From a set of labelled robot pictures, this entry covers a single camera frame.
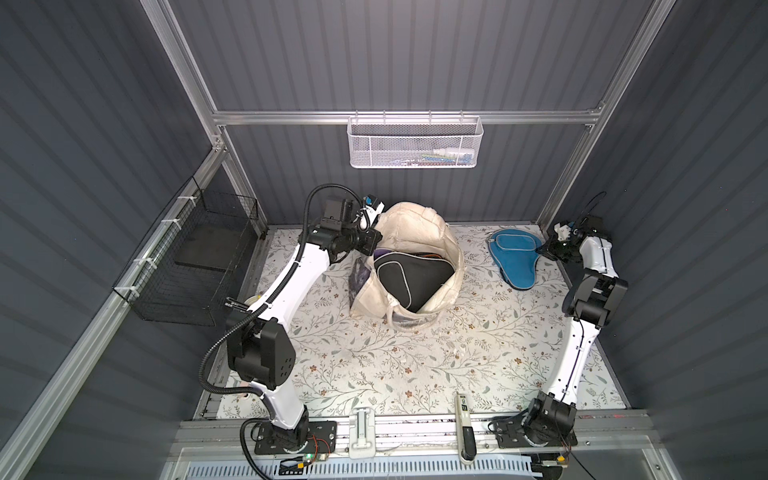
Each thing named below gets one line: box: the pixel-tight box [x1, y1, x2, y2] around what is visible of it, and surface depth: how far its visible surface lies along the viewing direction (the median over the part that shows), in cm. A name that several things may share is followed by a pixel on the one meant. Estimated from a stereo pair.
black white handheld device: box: [455, 392, 477, 464], surface depth 72 cm
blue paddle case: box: [487, 229, 542, 290], surface depth 110 cm
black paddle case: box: [374, 253, 456, 313], surface depth 88 cm
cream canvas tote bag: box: [350, 201, 465, 331], surface depth 86 cm
